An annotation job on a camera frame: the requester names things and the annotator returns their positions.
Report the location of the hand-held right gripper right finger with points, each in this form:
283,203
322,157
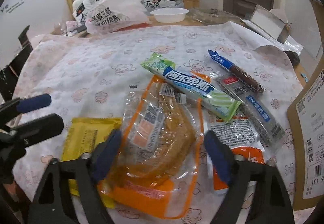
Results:
219,160

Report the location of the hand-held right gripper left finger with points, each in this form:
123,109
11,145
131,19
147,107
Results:
107,155

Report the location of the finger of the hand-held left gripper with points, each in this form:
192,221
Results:
34,103
40,125

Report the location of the white orange snack packet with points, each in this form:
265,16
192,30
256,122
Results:
227,130

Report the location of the clear grey sesame bar packet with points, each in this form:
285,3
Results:
258,112

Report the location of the orange clear snack packet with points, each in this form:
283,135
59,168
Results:
164,122

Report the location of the green white candy packet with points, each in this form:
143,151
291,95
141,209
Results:
187,82

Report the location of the brown cardboard box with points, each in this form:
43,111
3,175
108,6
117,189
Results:
308,137

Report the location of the blue chocolate bar packet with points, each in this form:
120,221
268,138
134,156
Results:
227,64

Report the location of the yellow snack packet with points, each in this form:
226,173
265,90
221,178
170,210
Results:
81,135

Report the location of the black chair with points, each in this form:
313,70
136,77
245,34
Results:
24,39

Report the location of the pink white plastic bag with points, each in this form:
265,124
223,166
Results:
70,26

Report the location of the white cushion red black mark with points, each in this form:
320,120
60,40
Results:
79,10

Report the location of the white printed plastic bag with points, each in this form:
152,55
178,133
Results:
114,13

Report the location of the crinkled silver plastic bag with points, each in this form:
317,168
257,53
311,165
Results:
293,45

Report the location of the clear plastic wrap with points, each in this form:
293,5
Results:
215,16

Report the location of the open white cardboard box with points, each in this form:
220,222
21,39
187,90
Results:
265,21

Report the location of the white plastic bowl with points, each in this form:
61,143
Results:
169,15

